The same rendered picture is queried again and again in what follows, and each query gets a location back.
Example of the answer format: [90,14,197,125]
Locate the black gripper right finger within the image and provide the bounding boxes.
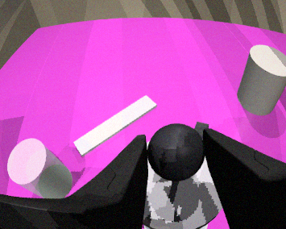
[203,128,286,229]

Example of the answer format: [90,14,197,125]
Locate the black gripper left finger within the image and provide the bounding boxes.
[0,134,148,229]

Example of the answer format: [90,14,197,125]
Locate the french press coffee maker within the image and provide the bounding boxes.
[143,121,222,229]

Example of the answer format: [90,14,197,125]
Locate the white flat bar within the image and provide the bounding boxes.
[73,95,156,156]

